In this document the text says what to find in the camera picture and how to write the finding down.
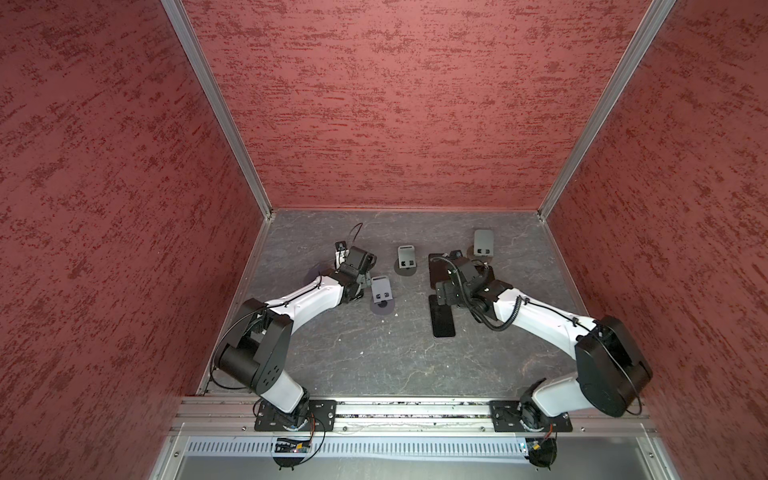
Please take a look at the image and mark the aluminium corner post right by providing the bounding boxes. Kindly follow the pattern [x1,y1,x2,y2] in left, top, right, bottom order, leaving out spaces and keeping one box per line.
[538,0,676,222]

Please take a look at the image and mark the left circuit board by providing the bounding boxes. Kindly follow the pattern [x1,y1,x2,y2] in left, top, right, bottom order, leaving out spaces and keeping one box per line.
[274,438,313,456]

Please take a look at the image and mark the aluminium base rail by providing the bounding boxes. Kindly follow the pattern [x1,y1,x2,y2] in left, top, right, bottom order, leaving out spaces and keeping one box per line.
[165,396,663,470]

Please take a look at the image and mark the right circuit board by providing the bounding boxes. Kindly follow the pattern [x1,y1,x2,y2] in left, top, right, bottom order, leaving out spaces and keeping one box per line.
[526,438,558,469]

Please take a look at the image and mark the circuit board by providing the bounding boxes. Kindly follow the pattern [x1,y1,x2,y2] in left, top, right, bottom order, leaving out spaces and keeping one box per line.
[274,438,313,456]
[526,438,558,469]

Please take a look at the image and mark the aluminium corner post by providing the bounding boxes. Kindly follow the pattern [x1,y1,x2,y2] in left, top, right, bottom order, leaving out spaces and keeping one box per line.
[538,0,676,222]
[161,0,274,222]

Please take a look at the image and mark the dark phone with sticker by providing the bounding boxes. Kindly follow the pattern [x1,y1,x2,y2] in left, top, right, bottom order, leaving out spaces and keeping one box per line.
[428,253,451,289]

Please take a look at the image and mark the aluminium corner post left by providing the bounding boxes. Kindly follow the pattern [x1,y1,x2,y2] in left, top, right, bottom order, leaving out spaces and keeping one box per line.
[161,0,274,222]

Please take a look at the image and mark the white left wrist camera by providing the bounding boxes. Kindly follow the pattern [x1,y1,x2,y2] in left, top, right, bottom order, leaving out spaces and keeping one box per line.
[334,241,349,269]

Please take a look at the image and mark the grey stand wooden base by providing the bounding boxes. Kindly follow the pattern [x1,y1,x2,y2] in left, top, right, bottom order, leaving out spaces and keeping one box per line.
[467,229,495,262]

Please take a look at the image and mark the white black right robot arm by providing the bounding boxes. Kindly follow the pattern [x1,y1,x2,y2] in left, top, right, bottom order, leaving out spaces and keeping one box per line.
[429,251,653,432]

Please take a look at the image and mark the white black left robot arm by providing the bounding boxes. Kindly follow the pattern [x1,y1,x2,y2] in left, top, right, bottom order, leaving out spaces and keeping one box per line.
[212,242,377,430]

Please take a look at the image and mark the grey metal phone stand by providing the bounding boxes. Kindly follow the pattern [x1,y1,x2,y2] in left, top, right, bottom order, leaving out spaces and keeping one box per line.
[394,245,418,276]

